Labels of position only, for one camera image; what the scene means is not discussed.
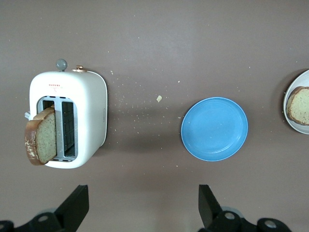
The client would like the white two-slot toaster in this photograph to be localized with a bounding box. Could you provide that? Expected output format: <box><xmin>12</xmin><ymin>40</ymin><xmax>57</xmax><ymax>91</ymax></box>
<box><xmin>24</xmin><ymin>58</ymin><xmax>109</xmax><ymax>169</ymax></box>

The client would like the blue plate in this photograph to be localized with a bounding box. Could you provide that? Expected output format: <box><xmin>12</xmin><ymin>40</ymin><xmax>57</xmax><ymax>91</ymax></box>
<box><xmin>181</xmin><ymin>97</ymin><xmax>249</xmax><ymax>162</ymax></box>

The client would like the beige plate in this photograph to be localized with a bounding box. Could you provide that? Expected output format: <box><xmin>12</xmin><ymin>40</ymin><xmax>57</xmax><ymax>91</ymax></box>
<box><xmin>283</xmin><ymin>69</ymin><xmax>309</xmax><ymax>135</ymax></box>

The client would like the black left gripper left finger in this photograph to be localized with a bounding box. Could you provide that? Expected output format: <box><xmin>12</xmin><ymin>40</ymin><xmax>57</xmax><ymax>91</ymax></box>
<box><xmin>0</xmin><ymin>185</ymin><xmax>89</xmax><ymax>232</ymax></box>

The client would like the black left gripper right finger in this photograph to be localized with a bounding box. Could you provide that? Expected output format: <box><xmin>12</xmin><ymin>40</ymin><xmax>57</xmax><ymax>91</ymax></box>
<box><xmin>199</xmin><ymin>185</ymin><xmax>292</xmax><ymax>232</ymax></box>

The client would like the brown toasted bread slice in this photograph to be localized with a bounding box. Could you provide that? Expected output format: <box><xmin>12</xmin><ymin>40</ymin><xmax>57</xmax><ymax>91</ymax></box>
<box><xmin>286</xmin><ymin>86</ymin><xmax>309</xmax><ymax>126</ymax></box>
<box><xmin>24</xmin><ymin>106</ymin><xmax>57</xmax><ymax>166</ymax></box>

